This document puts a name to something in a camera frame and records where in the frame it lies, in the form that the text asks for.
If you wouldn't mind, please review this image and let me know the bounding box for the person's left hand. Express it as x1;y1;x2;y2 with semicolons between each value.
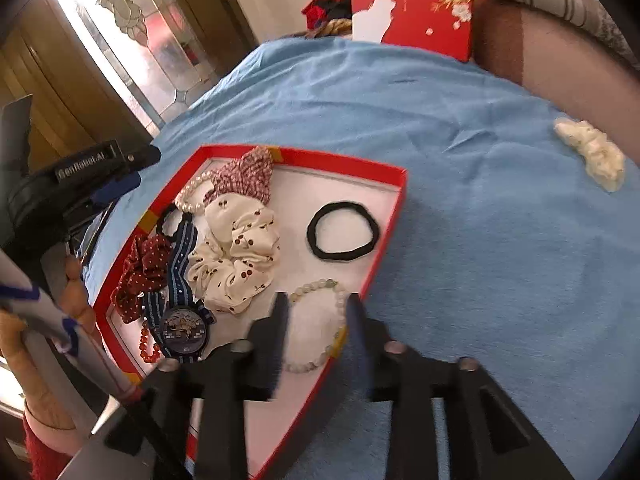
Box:
1;256;101;434

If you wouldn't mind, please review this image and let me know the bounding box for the red blue cloth bundle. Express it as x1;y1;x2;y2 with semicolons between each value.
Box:
300;0;352;32

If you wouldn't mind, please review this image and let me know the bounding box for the pale jade bead bracelet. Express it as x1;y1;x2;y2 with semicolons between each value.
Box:
283;277;352;375

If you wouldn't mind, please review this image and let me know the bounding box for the white pearl bracelet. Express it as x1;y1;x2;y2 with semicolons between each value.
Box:
174;169;216;216

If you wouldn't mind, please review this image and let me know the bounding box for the cream dotted scrunchie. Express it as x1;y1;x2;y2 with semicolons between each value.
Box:
553;117;626;193

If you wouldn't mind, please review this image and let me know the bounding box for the glass door window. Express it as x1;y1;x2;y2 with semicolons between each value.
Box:
58;0;218;136

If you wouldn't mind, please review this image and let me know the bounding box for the blue cloth bedspread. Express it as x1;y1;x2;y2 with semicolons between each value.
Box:
85;38;639;479

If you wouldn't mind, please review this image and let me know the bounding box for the red floral gift box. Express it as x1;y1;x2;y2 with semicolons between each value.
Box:
352;0;473;62

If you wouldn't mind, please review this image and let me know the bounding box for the red bead bracelet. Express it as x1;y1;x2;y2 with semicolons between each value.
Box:
138;318;164;365

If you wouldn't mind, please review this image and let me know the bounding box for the red white plaid scrunchie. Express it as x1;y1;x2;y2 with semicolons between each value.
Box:
203;146;273;206

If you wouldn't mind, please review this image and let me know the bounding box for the mauve sofa cushion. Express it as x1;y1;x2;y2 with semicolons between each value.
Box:
472;0;639;162

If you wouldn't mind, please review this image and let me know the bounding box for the red rimmed white tray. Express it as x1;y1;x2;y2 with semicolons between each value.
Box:
93;143;409;480

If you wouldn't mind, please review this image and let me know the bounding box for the red white-dotted scrunchie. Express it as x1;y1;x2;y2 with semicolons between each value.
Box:
111;234;172;324

